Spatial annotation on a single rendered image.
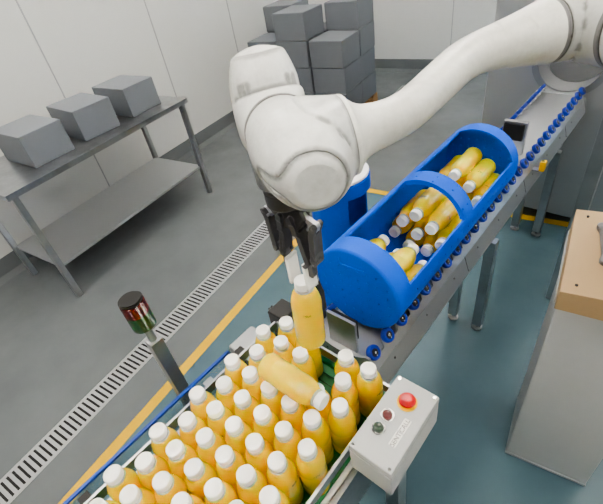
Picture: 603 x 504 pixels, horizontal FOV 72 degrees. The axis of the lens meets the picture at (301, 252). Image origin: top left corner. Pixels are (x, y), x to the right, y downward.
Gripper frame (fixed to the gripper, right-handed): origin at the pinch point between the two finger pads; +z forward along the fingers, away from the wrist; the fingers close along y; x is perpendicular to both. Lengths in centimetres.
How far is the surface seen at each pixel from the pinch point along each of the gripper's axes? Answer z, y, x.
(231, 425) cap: 31.3, 6.9, 24.0
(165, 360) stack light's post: 37, 41, 21
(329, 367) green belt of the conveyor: 49, 7, -10
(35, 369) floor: 138, 204, 50
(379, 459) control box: 29.3, -24.2, 11.8
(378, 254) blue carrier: 16.9, 0.6, -28.6
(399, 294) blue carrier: 25.3, -7.1, -25.8
